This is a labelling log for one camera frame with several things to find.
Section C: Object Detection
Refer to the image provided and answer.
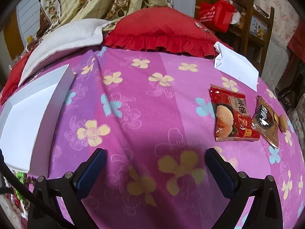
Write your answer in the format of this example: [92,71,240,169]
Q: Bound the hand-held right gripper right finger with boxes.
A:
[205,148,284,229]

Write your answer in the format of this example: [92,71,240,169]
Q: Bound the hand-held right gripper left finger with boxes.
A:
[27,148,107,229]

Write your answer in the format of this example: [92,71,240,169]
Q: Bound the green bead bracelet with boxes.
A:
[15,171,27,184]

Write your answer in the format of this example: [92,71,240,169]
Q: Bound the white shallow box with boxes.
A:
[0,64,75,173]

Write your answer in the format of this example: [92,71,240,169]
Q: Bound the red snack packet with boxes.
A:
[210,84,261,142]

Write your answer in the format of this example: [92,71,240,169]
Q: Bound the brown snack packet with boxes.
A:
[251,95,289,148]

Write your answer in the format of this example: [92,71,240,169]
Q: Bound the pink floral blanket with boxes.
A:
[0,45,303,229]

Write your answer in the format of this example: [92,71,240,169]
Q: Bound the white paper sheet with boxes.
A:
[214,41,260,91]

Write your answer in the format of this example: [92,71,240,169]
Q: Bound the plain red pillow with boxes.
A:
[0,52,31,105]

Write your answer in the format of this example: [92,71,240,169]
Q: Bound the white pillow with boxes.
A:
[18,19,115,87]

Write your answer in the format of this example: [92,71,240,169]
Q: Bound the wooden chair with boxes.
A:
[194,0,274,77]

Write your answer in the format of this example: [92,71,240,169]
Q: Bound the red ruffled pillow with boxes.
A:
[104,7,235,59]

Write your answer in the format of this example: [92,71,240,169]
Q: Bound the red plastic bag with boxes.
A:
[199,0,235,32]

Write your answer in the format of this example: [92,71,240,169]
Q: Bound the pink floral cloth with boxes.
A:
[254,0,301,44]

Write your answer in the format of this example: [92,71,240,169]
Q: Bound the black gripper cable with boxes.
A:
[0,148,72,229]

